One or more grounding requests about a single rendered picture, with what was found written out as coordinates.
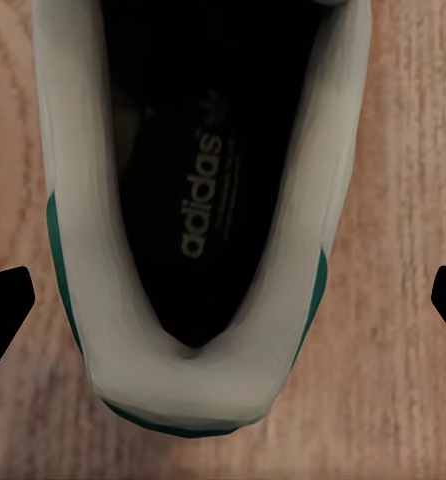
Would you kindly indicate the gym shoe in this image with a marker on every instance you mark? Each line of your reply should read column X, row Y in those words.
column 197, row 157

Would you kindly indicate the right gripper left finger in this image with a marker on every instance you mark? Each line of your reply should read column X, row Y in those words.
column 16, row 300

